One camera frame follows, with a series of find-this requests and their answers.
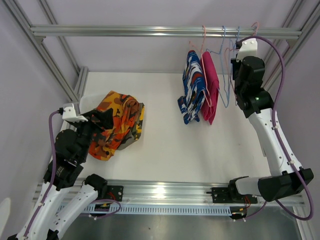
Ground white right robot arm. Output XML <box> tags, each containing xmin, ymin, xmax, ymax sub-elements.
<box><xmin>227</xmin><ymin>56</ymin><xmax>314</xmax><ymax>202</ymax></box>

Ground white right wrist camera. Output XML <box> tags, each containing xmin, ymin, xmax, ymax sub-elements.
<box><xmin>236</xmin><ymin>38</ymin><xmax>258</xmax><ymax>61</ymax></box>

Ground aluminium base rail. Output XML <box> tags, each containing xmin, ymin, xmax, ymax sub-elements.
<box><xmin>32</xmin><ymin>178</ymin><xmax>305</xmax><ymax>207</ymax></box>

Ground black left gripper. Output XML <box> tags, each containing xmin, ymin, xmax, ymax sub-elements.
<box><xmin>70</xmin><ymin>107</ymin><xmax>114</xmax><ymax>161</ymax></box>

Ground light blue wire hanger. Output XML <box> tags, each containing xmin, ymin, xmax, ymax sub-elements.
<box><xmin>227</xmin><ymin>26</ymin><xmax>241</xmax><ymax>75</ymax></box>

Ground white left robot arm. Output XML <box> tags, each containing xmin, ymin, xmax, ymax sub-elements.
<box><xmin>9</xmin><ymin>107</ymin><xmax>114</xmax><ymax>240</ymax></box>

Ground blue white patterned trousers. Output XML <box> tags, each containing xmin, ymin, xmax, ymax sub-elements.
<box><xmin>177</xmin><ymin>50</ymin><xmax>206</xmax><ymax>125</ymax></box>

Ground pink hanger of orange trousers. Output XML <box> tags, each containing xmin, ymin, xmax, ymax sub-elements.
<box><xmin>223</xmin><ymin>21</ymin><xmax>260</xmax><ymax>106</ymax></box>

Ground pink trousers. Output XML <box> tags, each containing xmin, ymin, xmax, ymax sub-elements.
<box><xmin>200</xmin><ymin>51</ymin><xmax>220</xmax><ymax>125</ymax></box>

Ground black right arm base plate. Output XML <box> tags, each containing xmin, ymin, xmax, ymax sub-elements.
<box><xmin>206</xmin><ymin>186</ymin><xmax>258</xmax><ymax>204</ymax></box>

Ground white plastic basket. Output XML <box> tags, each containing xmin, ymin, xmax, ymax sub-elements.
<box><xmin>79</xmin><ymin>93</ymin><xmax>106</xmax><ymax>114</ymax></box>

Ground aluminium hanging rail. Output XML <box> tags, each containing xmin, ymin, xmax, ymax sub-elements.
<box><xmin>30</xmin><ymin>24</ymin><xmax>302</xmax><ymax>40</ymax></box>

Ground orange camouflage trousers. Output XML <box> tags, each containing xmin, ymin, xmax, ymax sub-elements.
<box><xmin>89</xmin><ymin>91</ymin><xmax>140</xmax><ymax>161</ymax></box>

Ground olive yellow camouflage trousers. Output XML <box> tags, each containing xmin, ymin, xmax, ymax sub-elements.
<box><xmin>117</xmin><ymin>102</ymin><xmax>145</xmax><ymax>151</ymax></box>

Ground white slotted cable duct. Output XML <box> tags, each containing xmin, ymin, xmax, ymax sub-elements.
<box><xmin>81</xmin><ymin>203</ymin><xmax>246</xmax><ymax>217</ymax></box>

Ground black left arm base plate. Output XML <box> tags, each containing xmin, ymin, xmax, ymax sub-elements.
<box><xmin>99</xmin><ymin>185</ymin><xmax>124</xmax><ymax>202</ymax></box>

